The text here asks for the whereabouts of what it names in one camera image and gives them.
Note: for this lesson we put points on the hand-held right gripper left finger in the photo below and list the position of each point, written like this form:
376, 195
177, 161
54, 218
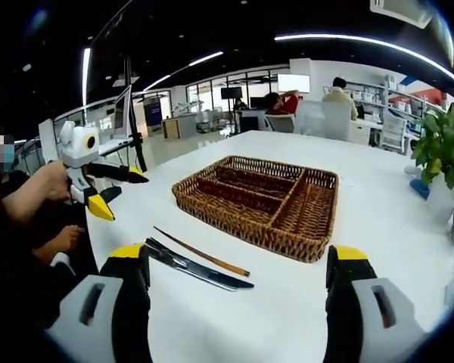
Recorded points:
98, 321

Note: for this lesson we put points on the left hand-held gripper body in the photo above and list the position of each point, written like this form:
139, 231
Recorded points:
77, 147

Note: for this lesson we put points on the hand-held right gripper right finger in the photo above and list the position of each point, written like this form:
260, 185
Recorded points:
378, 321

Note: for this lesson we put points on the brown wooden chopstick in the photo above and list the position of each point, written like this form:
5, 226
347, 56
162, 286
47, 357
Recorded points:
212, 255
234, 269

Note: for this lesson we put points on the brown wicker storage slots basket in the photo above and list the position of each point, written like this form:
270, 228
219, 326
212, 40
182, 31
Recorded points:
306, 211

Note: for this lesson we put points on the white storage shelving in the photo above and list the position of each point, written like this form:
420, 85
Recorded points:
370, 96

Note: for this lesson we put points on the person's left hand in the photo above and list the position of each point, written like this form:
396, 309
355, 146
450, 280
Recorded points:
57, 181

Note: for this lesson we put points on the black computer mouse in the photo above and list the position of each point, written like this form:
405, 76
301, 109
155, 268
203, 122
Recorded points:
113, 193

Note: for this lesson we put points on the white stand shelf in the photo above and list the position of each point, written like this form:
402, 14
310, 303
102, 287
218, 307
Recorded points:
113, 145

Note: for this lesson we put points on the black tripod stand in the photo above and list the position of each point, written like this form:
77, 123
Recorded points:
140, 159

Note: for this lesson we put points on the monitor on tripod stand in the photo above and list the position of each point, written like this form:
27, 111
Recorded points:
123, 113

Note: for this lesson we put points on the white office chair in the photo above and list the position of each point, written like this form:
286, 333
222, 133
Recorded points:
280, 123
393, 130
62, 261

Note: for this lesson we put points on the blue banner stand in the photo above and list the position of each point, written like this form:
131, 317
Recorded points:
153, 115

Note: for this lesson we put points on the ceiling light strip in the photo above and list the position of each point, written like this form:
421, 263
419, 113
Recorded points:
207, 58
157, 82
86, 75

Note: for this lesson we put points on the wooden cabinet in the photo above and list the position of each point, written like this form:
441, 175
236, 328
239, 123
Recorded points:
172, 128

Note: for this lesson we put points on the small blue object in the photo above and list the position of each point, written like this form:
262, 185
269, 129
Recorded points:
420, 189

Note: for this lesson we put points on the black monitor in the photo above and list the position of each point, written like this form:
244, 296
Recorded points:
231, 93

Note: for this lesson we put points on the small white object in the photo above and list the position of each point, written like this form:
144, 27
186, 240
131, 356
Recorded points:
414, 171

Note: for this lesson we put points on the green potted plant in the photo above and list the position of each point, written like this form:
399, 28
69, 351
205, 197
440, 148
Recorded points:
442, 151

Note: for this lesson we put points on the translucent white chair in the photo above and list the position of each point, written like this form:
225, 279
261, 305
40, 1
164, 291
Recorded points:
325, 121

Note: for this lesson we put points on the long curved ceiling light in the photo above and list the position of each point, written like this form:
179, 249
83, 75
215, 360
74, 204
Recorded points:
325, 37

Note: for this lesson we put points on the ceiling air conditioner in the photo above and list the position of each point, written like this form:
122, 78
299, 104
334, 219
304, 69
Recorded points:
401, 11

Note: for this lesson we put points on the white wall screen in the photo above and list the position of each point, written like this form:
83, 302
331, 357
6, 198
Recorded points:
293, 84

